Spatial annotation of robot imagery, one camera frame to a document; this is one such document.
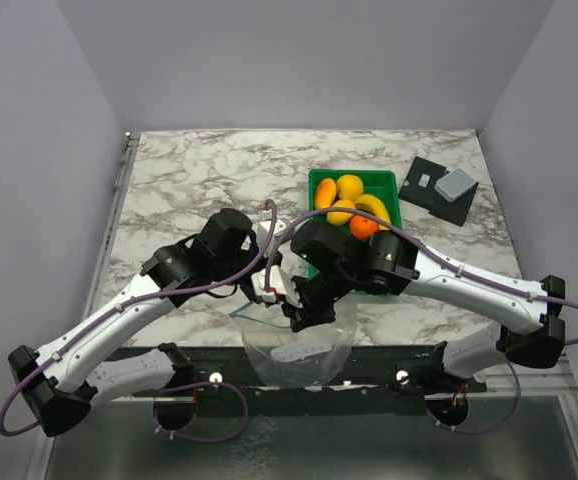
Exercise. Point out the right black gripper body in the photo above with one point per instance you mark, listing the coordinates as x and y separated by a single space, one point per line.
317 294

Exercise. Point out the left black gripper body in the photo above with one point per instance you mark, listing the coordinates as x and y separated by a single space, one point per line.
228 265

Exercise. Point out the clear zip top bag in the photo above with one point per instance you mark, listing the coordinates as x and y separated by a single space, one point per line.
284 359

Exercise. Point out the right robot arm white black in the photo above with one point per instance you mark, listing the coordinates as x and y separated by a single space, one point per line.
523 330

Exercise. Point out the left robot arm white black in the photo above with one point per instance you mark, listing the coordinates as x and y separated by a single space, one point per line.
62 380

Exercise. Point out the yellow lemon front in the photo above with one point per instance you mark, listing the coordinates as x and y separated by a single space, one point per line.
341 211

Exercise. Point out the yellow lemon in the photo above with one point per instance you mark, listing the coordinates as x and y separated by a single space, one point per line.
341 211
349 187

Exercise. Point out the orange fruit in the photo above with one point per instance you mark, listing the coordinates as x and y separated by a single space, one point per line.
362 228

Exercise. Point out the red yellow mango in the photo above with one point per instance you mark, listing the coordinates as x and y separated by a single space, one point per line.
325 194

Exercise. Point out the yellow banana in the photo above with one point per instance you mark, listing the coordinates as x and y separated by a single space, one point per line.
374 206

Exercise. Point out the yellow lemon back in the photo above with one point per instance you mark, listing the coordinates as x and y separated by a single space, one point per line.
349 187

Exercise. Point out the green plastic bin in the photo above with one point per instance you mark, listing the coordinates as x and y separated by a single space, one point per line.
371 191

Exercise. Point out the black scale base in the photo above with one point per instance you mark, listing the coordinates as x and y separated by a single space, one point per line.
418 189

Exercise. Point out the grey scale platform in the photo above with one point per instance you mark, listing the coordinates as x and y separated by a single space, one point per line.
454 184

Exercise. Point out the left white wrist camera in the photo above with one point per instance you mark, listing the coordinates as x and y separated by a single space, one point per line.
267 236

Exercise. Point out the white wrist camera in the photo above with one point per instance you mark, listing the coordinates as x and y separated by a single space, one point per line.
267 236
274 287

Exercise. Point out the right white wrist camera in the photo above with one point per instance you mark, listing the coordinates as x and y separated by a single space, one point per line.
274 287

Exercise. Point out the black mounting rail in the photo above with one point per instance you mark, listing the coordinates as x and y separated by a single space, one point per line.
367 380

